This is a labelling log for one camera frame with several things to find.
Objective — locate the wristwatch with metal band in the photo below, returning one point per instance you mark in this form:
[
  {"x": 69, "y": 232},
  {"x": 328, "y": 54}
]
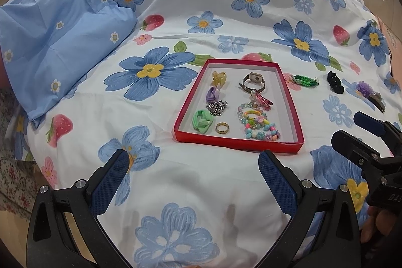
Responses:
[{"x": 256, "y": 78}]

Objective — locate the white floral bedsheet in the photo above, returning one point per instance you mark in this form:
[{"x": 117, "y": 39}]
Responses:
[{"x": 201, "y": 192}]

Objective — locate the person's right hand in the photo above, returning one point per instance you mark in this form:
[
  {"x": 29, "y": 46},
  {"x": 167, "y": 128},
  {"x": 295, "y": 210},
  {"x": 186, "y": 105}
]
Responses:
[{"x": 381, "y": 224}]

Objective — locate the black scrunchie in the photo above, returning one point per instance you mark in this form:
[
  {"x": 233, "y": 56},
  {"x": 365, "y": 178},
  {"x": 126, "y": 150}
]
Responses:
[{"x": 334, "y": 81}]

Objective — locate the pink flower hair clip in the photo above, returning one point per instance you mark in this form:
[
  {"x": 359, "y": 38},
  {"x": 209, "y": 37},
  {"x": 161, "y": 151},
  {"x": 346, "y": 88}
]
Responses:
[{"x": 260, "y": 100}]

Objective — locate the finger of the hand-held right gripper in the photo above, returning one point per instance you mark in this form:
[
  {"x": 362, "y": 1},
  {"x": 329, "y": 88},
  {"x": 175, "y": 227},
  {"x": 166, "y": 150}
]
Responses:
[
  {"x": 370, "y": 125},
  {"x": 348, "y": 145}
]

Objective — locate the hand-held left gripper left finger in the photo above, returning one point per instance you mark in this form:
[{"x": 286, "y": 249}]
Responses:
[{"x": 110, "y": 181}]

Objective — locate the purple flower hair clip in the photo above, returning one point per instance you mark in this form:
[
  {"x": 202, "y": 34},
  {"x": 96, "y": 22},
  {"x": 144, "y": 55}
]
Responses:
[{"x": 365, "y": 88}]

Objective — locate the yellow claw hair clip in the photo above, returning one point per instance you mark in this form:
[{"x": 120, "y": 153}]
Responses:
[{"x": 219, "y": 79}]

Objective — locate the blue flowered pillow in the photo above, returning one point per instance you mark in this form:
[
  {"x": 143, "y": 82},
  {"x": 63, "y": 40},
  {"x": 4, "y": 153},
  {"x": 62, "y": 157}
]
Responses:
[{"x": 62, "y": 35}]

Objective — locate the pink printed cloth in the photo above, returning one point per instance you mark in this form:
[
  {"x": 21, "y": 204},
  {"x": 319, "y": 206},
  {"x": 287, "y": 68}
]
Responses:
[{"x": 389, "y": 38}]

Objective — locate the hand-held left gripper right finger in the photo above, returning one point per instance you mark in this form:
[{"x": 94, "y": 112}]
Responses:
[{"x": 278, "y": 183}]

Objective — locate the red shallow box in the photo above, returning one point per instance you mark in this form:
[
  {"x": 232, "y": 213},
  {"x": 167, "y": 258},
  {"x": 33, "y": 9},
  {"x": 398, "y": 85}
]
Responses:
[{"x": 284, "y": 104}]

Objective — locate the small-flower patterned cloth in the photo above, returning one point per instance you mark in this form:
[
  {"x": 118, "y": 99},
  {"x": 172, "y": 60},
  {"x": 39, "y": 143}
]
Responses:
[{"x": 12, "y": 180}]

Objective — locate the green hair scrunchie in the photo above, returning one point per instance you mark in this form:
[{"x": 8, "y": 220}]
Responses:
[{"x": 201, "y": 122}]

